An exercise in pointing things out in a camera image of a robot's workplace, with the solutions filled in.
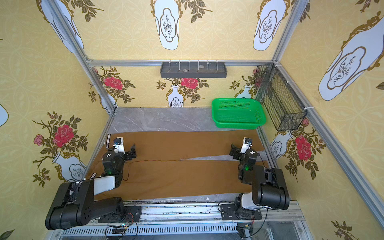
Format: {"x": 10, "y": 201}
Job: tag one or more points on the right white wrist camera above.
{"x": 247, "y": 144}

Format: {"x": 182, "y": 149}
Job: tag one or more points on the small circuit board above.
{"x": 119, "y": 230}

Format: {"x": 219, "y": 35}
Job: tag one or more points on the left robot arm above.
{"x": 74, "y": 204}

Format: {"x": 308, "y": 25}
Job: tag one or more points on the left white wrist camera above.
{"x": 118, "y": 145}

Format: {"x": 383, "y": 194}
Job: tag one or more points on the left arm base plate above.
{"x": 131, "y": 214}

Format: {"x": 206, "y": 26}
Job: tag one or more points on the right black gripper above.
{"x": 237, "y": 151}

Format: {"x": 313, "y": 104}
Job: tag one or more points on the grey wall shelf tray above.
{"x": 198, "y": 69}

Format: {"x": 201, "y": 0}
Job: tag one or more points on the black wire mesh basket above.
{"x": 283, "y": 105}

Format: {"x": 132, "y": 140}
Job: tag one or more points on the aluminium front rail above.
{"x": 185, "y": 212}

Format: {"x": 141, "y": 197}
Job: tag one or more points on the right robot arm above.
{"x": 269, "y": 189}

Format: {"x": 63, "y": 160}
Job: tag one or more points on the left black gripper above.
{"x": 127, "y": 154}

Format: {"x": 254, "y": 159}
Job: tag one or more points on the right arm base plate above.
{"x": 231, "y": 212}

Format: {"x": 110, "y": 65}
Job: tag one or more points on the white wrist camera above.
{"x": 118, "y": 145}
{"x": 247, "y": 144}

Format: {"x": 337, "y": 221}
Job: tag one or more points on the brown long pants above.
{"x": 181, "y": 164}

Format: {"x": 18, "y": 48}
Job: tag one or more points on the green plastic basket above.
{"x": 234, "y": 113}

